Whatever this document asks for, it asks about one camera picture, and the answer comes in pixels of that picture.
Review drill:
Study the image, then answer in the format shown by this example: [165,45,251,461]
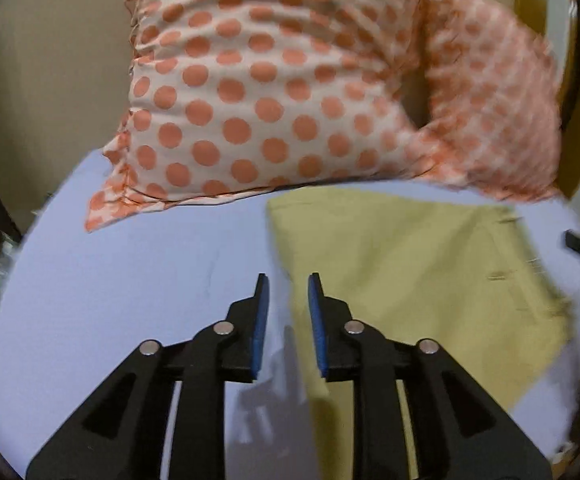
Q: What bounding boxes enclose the yellow wooden headboard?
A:
[514,0,580,201]

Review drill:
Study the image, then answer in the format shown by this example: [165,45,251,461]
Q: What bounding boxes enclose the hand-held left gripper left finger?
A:
[26,273,270,480]

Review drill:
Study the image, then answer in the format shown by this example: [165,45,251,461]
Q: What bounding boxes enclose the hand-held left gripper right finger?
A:
[308,273,553,480]

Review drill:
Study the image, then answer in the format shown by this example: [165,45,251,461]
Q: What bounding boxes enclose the orange polka dot pillow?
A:
[84,0,443,233]

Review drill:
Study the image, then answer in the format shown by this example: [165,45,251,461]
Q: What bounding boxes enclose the orange checkered pillow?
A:
[410,0,566,203]

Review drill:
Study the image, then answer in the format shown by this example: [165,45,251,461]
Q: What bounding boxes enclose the yellow-green pants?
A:
[266,191,571,480]

